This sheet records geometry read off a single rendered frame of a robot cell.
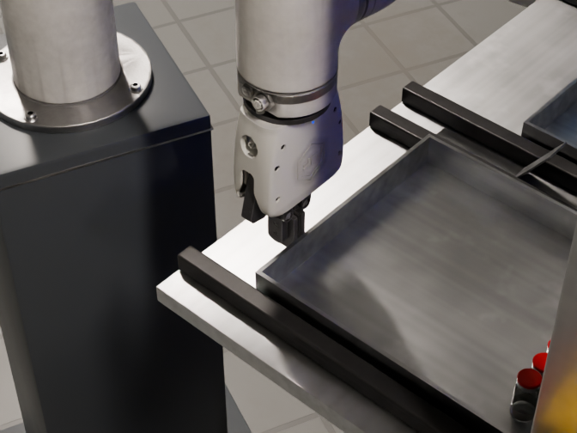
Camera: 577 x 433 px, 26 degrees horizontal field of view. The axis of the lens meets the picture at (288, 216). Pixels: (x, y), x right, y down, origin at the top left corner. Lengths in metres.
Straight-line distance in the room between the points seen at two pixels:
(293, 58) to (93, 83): 0.44
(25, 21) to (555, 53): 0.59
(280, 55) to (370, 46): 1.98
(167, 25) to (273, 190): 2.00
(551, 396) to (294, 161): 0.34
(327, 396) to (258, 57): 0.30
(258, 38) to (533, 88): 0.50
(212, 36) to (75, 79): 1.63
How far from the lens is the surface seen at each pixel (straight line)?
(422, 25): 3.04
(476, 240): 1.21
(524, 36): 1.49
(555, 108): 1.35
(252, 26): 0.98
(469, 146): 1.32
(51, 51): 1.36
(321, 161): 1.10
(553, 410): 0.85
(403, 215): 1.23
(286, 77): 1.00
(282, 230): 1.14
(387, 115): 1.32
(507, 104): 1.38
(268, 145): 1.04
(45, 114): 1.39
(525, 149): 1.30
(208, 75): 2.87
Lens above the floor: 1.72
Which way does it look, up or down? 43 degrees down
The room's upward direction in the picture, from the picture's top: straight up
